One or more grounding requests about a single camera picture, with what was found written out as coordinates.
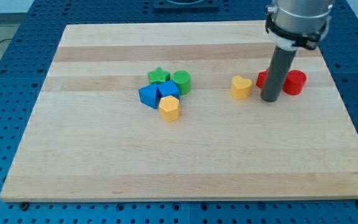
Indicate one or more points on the blue triangle block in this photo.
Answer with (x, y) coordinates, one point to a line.
(149, 95)

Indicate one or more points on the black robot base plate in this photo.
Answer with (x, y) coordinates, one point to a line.
(163, 5)

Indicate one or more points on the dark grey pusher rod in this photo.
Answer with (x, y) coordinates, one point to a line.
(276, 74)

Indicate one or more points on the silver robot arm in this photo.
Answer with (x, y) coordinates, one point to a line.
(294, 24)

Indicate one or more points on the red cylinder block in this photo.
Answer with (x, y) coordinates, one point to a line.
(294, 82)

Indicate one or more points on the yellow heart block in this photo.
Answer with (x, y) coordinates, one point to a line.
(241, 87)

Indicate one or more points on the green cylinder block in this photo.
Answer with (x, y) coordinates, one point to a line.
(182, 79)

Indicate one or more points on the yellow hexagon block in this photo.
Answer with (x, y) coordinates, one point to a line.
(169, 108)

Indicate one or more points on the wooden board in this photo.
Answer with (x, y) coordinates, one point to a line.
(90, 139)

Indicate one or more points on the red star block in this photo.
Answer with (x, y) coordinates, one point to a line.
(261, 78)

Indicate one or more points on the blue cube block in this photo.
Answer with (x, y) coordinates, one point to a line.
(168, 88)

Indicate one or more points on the green star block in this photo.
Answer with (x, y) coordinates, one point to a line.
(158, 76)

